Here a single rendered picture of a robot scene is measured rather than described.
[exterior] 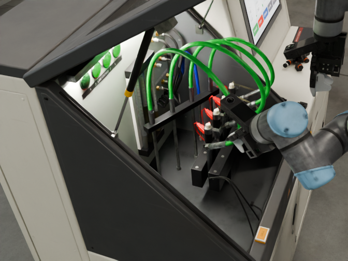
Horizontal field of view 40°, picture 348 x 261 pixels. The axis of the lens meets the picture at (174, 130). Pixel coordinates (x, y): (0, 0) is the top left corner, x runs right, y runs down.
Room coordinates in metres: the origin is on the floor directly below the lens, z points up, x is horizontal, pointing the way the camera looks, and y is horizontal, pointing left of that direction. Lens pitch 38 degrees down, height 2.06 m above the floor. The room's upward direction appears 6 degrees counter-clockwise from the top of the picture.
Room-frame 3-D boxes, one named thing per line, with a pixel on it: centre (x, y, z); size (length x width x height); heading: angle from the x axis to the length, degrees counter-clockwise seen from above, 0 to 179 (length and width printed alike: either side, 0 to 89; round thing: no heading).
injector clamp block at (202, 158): (1.28, -0.16, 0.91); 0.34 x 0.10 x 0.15; 153
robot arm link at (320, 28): (1.14, -0.44, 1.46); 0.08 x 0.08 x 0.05
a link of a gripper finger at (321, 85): (1.12, -0.44, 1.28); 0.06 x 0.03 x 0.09; 63
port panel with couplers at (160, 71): (1.51, 0.01, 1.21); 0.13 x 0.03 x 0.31; 153
